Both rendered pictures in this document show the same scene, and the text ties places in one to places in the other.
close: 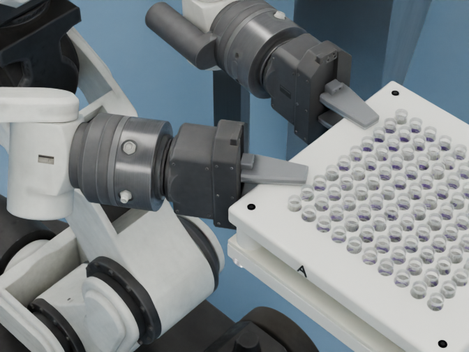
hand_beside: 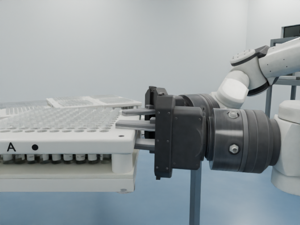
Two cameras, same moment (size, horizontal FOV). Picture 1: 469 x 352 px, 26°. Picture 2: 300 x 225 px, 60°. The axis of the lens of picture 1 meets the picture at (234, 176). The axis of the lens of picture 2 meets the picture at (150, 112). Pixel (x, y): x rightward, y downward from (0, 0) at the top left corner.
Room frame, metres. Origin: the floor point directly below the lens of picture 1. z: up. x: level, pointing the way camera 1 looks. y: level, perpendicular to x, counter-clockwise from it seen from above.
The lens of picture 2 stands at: (1.03, -0.36, 1.12)
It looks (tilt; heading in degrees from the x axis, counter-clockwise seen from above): 10 degrees down; 137
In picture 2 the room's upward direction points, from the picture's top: straight up
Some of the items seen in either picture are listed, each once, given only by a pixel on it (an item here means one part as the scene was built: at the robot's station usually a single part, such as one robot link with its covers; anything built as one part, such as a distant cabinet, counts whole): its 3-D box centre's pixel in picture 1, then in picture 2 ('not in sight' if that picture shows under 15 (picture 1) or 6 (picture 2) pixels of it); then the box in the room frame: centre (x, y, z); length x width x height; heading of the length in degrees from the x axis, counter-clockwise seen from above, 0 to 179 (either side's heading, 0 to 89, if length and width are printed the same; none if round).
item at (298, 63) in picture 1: (293, 71); (198, 138); (0.82, -0.06, 1.02); 0.12 x 0.10 x 0.13; 38
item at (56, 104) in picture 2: not in sight; (75, 105); (-0.35, 0.35, 0.91); 0.25 x 0.24 x 0.02; 74
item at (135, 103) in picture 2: not in sight; (115, 102); (-0.28, 0.59, 0.91); 0.25 x 0.24 x 0.02; 74
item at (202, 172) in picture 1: (180, 170); (174, 115); (0.67, 0.05, 1.02); 0.12 x 0.10 x 0.13; 79
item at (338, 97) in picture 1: (351, 103); (137, 122); (0.74, -0.12, 1.04); 0.06 x 0.03 x 0.02; 38
